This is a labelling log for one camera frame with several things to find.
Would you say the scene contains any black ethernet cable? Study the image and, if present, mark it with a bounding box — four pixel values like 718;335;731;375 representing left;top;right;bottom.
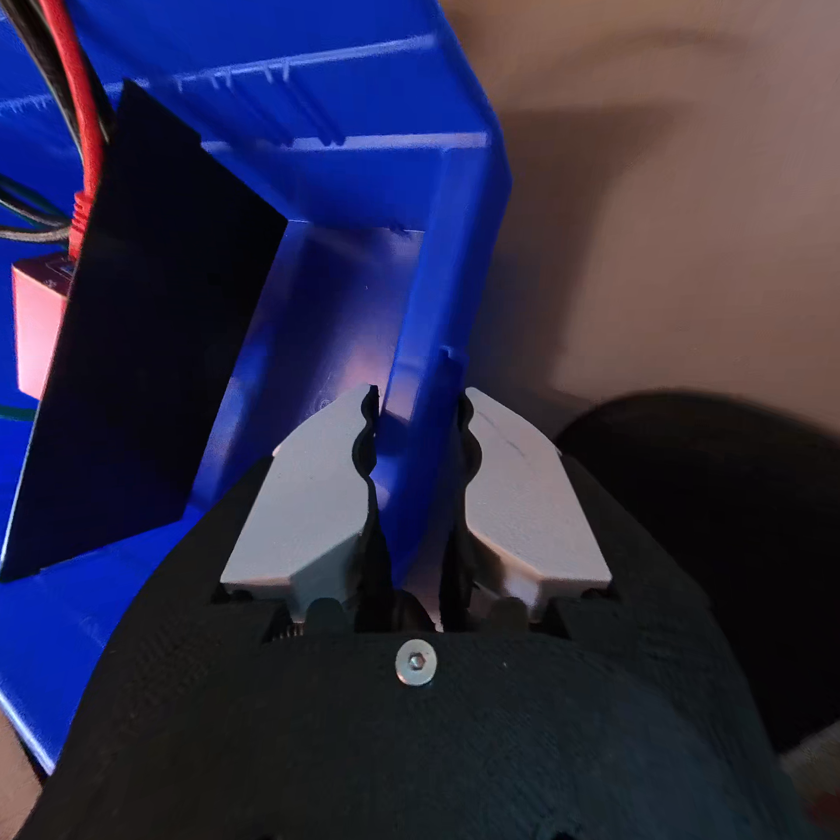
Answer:
0;0;122;245

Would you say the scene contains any blue plastic bin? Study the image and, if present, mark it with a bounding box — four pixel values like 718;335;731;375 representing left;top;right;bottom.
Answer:
0;0;514;777

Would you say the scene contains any red ethernet cable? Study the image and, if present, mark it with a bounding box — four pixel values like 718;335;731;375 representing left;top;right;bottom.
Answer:
39;0;107;261

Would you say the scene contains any black padded wrist rest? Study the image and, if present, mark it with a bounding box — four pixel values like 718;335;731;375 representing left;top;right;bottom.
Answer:
554;390;840;757

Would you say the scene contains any red ethernet splitter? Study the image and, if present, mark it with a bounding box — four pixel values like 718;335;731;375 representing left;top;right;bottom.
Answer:
12;256;77;403

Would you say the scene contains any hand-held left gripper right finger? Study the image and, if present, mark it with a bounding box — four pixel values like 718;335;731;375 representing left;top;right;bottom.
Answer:
456;387;614;624

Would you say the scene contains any grey desk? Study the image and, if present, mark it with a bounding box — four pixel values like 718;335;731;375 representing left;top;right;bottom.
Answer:
446;0;840;788

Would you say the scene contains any black bin divider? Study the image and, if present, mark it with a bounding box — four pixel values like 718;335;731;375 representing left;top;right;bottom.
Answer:
0;79;291;585

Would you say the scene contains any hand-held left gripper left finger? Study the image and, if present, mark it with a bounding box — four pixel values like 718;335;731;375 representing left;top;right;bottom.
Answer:
220;384;382;624

